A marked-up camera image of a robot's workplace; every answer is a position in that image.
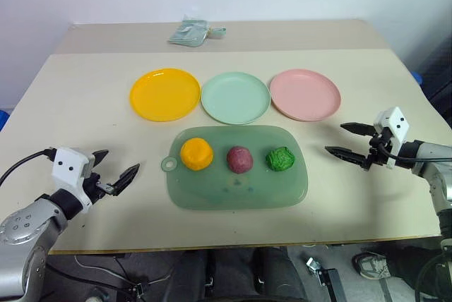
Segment pale green packaged bundle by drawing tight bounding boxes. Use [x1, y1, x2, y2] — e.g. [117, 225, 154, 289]
[167, 14, 227, 47]

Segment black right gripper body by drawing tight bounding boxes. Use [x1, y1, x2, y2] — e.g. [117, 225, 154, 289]
[360, 128, 395, 171]

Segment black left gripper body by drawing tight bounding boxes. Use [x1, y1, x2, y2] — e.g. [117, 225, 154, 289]
[81, 171, 118, 206]

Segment yellow plastic plate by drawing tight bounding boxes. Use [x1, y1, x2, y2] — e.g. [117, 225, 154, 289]
[129, 67, 201, 123]

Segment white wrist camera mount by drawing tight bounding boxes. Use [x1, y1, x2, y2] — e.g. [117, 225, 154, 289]
[51, 146, 95, 214]
[372, 106, 412, 169]

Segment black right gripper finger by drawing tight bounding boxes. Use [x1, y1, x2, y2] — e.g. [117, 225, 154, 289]
[324, 145, 367, 168]
[340, 122, 376, 137]

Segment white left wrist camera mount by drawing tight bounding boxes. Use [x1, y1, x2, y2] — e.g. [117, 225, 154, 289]
[51, 146, 95, 214]

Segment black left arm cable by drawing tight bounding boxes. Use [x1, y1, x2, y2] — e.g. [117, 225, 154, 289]
[0, 149, 57, 187]

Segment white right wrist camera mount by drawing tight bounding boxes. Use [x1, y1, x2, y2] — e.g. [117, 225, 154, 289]
[372, 106, 412, 169]

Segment black stand with caster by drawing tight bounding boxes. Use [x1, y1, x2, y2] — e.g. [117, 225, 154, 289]
[305, 256, 350, 302]

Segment mint green plastic plate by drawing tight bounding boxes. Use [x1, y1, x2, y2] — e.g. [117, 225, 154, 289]
[201, 71, 272, 125]

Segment green translucent cutting board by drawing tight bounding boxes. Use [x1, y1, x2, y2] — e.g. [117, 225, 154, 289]
[161, 124, 309, 212]

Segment grey sneaker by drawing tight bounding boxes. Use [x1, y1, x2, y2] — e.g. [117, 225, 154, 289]
[352, 251, 392, 279]

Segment orange round fruit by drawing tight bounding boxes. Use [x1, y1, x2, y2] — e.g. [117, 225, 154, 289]
[179, 137, 215, 171]

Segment purple toy vegetable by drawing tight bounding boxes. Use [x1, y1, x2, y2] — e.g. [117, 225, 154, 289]
[226, 145, 254, 175]

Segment dark rounded robot legs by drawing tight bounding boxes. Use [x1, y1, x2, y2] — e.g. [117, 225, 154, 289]
[165, 246, 311, 302]

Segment pink plastic plate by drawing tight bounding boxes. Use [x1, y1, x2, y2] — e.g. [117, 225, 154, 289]
[270, 68, 342, 122]

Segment green toy cabbage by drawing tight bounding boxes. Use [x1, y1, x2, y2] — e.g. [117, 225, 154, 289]
[265, 146, 296, 172]

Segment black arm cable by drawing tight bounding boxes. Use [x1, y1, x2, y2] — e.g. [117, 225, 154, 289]
[379, 142, 452, 162]
[0, 149, 57, 187]

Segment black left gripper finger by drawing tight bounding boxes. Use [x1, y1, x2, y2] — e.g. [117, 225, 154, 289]
[92, 149, 109, 169]
[112, 163, 141, 196]

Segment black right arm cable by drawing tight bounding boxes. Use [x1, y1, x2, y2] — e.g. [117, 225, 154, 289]
[379, 142, 452, 162]

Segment blue bin at edge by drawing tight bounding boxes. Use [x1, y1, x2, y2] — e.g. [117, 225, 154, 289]
[0, 107, 12, 130]

